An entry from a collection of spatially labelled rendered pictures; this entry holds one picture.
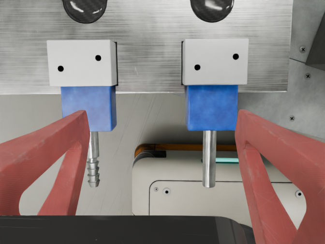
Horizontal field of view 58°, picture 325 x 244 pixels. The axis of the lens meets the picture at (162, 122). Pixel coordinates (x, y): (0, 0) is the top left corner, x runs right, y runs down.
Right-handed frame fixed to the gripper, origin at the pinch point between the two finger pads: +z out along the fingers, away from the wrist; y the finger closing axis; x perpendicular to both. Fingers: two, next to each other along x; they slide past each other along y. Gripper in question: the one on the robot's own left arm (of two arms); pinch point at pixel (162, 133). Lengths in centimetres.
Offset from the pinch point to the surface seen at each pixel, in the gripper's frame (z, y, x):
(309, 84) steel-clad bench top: 18.1, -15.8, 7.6
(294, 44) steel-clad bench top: 20.0, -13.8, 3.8
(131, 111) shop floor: 84, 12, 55
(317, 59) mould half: 17.3, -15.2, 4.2
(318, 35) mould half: 19.7, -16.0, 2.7
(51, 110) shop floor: 84, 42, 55
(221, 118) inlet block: 10.8, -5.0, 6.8
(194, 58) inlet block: 11.9, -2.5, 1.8
